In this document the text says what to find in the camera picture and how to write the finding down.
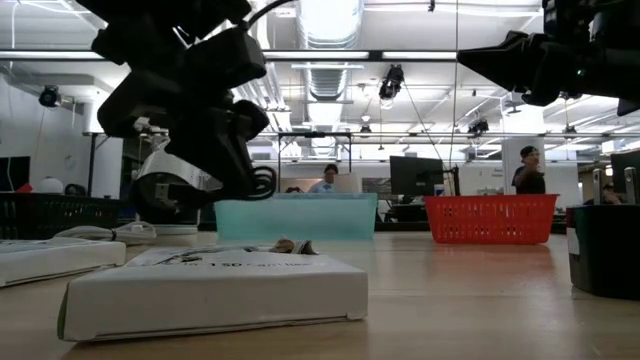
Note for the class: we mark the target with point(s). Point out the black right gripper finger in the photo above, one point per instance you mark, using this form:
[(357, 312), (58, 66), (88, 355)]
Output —
[(510, 52), (535, 85)]

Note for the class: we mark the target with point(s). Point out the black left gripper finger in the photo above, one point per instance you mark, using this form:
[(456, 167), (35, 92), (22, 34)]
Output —
[(220, 155), (247, 120)]

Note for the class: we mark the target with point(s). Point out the red plastic mesh basket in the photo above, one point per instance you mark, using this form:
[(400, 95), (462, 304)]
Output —
[(490, 220)]

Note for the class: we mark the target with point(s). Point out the black cube charger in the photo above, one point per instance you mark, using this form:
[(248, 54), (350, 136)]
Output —
[(605, 250)]

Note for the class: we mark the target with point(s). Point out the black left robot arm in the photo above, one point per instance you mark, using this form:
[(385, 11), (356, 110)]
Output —
[(160, 20)]

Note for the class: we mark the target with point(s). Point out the teal translucent plastic bin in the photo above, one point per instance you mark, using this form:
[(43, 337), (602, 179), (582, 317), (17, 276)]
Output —
[(300, 217)]

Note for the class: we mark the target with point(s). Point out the black ceiling spotlight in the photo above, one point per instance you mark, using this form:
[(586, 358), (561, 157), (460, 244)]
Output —
[(478, 126), (50, 96), (391, 82)]

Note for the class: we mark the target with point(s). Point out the person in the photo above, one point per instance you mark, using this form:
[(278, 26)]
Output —
[(327, 182), (609, 194), (294, 190), (529, 180)]

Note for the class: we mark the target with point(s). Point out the long ceiling light strip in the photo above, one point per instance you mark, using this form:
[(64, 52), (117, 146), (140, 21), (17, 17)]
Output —
[(325, 55)]

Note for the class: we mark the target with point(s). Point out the beige laptop lid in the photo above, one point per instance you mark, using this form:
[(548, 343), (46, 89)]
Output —
[(348, 183)]

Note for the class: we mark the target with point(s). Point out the black computer monitor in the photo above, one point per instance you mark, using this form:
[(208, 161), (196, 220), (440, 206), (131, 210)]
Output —
[(415, 175), (625, 172), (14, 173)]

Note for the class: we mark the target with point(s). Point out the white oblong product box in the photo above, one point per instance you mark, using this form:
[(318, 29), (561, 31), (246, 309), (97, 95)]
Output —
[(215, 300)]

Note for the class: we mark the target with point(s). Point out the white dome object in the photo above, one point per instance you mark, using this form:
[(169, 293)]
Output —
[(50, 186)]

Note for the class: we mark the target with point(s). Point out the black mesh basket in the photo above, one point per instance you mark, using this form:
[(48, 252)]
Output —
[(55, 215)]

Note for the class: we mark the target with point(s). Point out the white square product box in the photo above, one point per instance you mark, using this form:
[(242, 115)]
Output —
[(55, 260)]

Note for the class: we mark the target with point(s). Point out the black support post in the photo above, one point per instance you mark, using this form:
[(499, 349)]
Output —
[(93, 165)]

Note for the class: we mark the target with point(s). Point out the silver ventilation duct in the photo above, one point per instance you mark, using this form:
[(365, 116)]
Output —
[(327, 25)]

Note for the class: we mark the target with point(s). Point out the black aluminium table frame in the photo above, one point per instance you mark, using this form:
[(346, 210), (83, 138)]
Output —
[(400, 226)]

